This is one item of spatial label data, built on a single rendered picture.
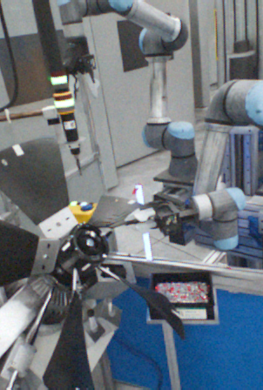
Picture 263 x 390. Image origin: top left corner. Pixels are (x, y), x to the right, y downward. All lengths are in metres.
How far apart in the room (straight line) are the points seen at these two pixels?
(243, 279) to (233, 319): 0.21
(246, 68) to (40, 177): 0.95
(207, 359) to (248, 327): 0.27
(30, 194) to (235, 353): 1.05
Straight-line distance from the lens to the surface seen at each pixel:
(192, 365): 1.83
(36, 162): 1.11
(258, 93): 1.14
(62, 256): 0.98
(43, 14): 0.95
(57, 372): 0.83
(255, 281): 1.44
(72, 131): 0.97
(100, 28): 4.86
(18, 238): 0.92
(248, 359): 1.71
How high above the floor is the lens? 1.70
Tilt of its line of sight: 24 degrees down
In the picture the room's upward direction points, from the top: 9 degrees counter-clockwise
